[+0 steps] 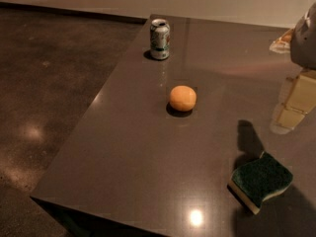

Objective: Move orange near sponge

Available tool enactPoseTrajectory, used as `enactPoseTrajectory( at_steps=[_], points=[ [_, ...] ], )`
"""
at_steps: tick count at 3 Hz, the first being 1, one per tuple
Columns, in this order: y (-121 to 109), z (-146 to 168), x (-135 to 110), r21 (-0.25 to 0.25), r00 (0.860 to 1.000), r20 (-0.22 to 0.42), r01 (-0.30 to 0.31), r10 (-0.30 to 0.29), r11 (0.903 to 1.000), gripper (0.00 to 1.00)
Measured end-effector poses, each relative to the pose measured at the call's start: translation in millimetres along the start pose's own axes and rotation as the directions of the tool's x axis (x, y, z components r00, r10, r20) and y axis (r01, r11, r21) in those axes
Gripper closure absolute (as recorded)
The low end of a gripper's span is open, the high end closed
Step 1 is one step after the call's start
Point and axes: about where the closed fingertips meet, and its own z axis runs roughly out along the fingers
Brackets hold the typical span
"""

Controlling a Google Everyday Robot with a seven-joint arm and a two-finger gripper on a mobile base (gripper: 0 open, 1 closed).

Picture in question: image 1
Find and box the green and white soda can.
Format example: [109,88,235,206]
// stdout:
[150,19,170,60]

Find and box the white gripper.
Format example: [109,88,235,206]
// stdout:
[270,2,316,134]

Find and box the green and yellow sponge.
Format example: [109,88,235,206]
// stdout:
[228,152,293,214]

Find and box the white and orange snack bag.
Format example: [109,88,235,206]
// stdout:
[270,29,294,53]

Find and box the orange fruit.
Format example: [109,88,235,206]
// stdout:
[169,86,197,112]

